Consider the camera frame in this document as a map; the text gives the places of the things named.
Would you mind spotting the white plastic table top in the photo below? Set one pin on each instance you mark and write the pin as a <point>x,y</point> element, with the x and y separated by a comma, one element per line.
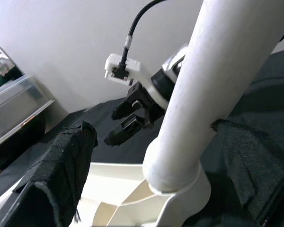
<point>180,205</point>

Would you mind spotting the white plastic table leg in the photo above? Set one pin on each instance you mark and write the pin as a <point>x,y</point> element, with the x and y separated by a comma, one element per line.
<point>203,82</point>

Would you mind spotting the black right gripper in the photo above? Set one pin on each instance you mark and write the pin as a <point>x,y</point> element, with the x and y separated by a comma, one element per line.
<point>144,106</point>

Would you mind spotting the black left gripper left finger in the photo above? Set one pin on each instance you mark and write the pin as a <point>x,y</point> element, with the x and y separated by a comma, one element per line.
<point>56,170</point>

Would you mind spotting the black tablecloth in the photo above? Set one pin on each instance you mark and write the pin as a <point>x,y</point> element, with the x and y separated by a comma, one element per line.
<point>262,94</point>

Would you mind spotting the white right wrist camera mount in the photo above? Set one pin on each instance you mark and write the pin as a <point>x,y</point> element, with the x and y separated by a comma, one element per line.
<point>132,65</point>

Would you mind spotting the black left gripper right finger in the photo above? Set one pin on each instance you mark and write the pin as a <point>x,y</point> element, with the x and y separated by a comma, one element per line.
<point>255,165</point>

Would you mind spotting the clear plastic storage container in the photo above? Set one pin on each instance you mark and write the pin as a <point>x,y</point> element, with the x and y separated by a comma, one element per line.
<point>11,101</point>

